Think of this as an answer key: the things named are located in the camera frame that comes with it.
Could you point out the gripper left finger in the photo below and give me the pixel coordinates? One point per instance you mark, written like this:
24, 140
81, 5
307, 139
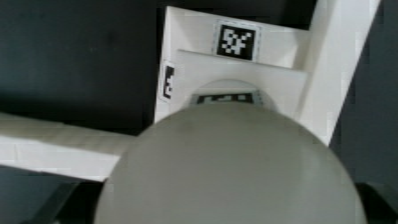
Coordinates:
53, 204

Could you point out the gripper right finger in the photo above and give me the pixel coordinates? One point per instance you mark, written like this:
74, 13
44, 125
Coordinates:
380, 204

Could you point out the white lamp bulb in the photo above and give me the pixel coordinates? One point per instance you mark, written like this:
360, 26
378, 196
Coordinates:
229, 167

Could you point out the white lamp base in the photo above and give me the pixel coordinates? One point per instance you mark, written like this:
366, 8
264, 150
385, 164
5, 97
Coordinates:
229, 56

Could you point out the white U-shaped fence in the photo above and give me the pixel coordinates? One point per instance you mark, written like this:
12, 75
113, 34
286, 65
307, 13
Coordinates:
60, 149

